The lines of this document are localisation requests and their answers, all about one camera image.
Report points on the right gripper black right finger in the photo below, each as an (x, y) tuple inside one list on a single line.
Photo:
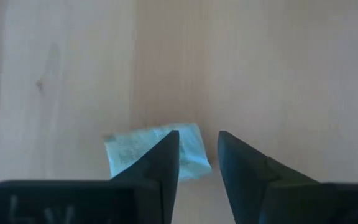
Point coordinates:
[(275, 199)]

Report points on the white green sweetener packet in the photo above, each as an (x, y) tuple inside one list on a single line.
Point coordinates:
[(129, 152)]

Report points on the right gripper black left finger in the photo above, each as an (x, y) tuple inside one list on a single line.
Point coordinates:
[(73, 202)]

